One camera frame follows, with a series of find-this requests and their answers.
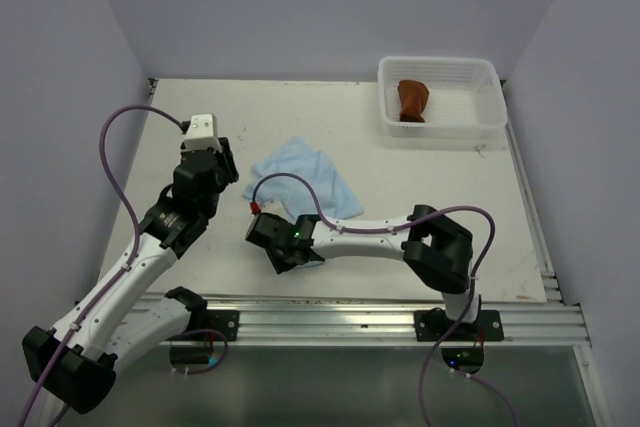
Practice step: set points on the aluminium mounting rail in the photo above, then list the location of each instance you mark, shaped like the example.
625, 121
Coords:
359, 323

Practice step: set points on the rust brown towel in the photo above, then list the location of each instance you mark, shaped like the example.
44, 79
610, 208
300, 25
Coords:
413, 96

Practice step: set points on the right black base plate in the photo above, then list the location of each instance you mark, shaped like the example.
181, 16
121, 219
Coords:
430, 325

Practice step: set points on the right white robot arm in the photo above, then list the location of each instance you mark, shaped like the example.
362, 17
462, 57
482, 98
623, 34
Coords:
438, 250

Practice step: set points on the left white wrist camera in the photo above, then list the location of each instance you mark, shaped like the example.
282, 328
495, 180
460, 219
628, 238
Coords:
200, 133

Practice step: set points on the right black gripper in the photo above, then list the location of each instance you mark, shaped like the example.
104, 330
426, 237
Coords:
281, 265

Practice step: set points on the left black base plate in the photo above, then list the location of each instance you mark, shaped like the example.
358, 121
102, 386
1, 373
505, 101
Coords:
225, 321

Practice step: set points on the white plastic basket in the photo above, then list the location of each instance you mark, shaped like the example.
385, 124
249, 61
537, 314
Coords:
465, 98

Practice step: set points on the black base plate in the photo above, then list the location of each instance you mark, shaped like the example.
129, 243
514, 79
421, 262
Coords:
225, 321
430, 325

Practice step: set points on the light blue towel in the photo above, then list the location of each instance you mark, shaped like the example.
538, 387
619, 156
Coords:
336, 198

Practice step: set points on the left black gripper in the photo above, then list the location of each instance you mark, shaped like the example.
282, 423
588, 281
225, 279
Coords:
224, 158

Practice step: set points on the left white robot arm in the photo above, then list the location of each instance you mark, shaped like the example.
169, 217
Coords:
78, 359

